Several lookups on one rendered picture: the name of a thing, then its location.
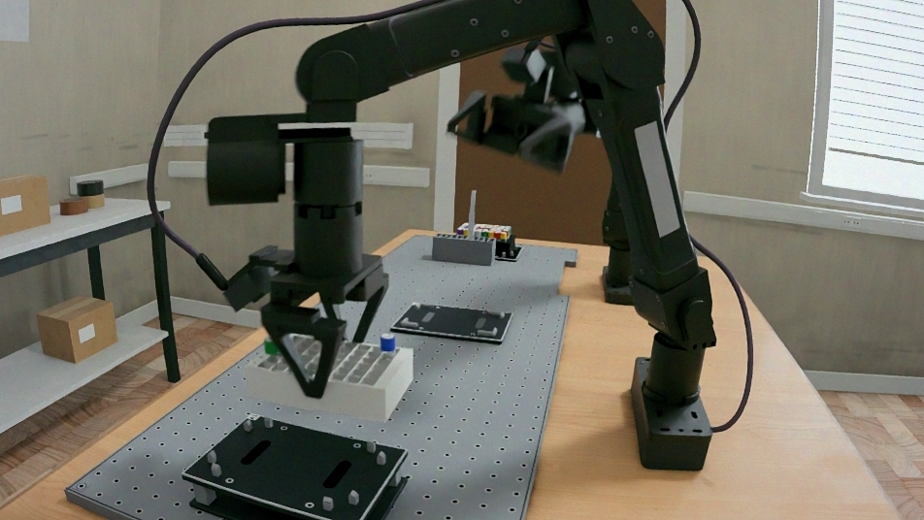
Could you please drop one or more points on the blue-capped vial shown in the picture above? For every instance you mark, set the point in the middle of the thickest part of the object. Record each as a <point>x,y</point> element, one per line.
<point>386,347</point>

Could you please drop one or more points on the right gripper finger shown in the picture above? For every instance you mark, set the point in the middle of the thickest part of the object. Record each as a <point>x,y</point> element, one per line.
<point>474,108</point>
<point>558,134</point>

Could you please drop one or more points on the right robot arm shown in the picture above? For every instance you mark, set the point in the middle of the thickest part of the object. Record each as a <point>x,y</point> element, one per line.
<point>521,68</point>

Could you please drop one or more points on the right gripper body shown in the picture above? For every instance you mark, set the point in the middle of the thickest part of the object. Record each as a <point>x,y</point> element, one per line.
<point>504,137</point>

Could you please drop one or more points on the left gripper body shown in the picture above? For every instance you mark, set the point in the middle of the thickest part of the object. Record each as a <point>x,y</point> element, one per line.
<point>325,260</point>

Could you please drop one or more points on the white grid rack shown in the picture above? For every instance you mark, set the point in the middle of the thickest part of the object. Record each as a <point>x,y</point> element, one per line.
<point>343,398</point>

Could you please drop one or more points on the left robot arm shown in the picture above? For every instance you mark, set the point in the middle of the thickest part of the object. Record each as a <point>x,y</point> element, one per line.
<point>244,155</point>

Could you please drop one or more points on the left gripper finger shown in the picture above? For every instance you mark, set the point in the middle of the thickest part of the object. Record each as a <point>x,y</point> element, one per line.
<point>327,332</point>
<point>367,317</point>

